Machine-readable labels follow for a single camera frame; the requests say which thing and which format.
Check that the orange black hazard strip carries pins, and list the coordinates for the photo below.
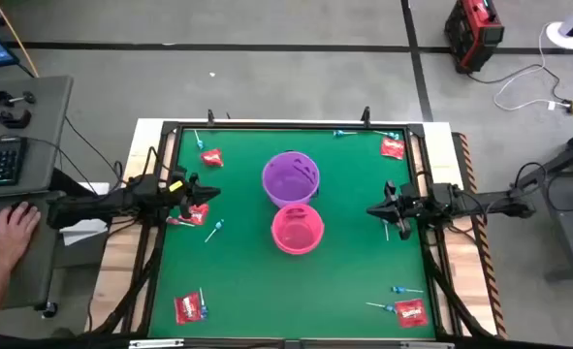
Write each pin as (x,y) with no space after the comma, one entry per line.
(489,271)

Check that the long wooden stick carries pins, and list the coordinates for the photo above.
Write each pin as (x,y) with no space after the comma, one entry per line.
(17,41)

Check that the white stick lollipop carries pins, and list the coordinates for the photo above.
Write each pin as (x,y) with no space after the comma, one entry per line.
(386,231)

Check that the green table mat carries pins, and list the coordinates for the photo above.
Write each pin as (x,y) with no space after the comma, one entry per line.
(247,271)

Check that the purple halloween bucket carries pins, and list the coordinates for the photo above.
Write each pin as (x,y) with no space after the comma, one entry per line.
(291,184)

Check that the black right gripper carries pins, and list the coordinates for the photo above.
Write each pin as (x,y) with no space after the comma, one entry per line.
(409,203)

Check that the grey side table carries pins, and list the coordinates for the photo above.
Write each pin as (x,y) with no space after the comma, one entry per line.
(48,111)

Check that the pink halloween bucket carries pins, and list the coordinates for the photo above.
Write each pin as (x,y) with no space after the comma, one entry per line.
(296,232)

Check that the grey equipment stand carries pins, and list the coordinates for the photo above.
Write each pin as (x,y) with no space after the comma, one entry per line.
(572,232)

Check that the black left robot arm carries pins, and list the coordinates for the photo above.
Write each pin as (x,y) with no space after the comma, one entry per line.
(97,206)

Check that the red and black machine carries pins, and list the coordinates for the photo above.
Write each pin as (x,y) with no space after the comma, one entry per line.
(475,29)

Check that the person's hand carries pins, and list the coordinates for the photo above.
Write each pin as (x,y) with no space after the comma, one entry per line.
(12,237)

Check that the black aluminium table frame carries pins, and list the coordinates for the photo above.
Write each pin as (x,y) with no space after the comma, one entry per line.
(315,125)

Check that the black caster wheel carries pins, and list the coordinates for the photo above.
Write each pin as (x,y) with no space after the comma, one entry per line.
(49,310)

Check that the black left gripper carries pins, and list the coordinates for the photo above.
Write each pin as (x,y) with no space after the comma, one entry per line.
(184,191)

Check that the red wrapped lollipop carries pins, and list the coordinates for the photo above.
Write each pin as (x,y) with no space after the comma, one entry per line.
(172,220)

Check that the silver metal bracket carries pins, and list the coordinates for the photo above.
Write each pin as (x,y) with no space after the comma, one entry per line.
(426,345)
(155,343)

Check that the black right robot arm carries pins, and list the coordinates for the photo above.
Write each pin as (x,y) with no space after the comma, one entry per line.
(485,201)

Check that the white tower fan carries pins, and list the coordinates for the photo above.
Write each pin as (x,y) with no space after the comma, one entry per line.
(564,36)

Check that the small black frame clamp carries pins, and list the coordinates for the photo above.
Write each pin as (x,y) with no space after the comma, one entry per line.
(365,116)
(211,117)

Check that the black computer mouse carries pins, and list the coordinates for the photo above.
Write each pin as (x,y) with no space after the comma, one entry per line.
(15,205)

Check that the black metal stand beam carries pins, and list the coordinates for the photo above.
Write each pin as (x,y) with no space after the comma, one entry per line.
(557,165)

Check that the blue lollipop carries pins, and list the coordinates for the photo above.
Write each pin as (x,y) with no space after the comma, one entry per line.
(219,224)
(396,289)
(204,311)
(200,144)
(339,133)
(393,136)
(389,308)

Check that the red Skittles candy pack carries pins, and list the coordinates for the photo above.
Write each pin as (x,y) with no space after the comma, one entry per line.
(200,213)
(392,148)
(411,312)
(187,308)
(212,157)

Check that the white paper sheet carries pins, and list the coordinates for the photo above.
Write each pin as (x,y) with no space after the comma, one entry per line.
(80,232)

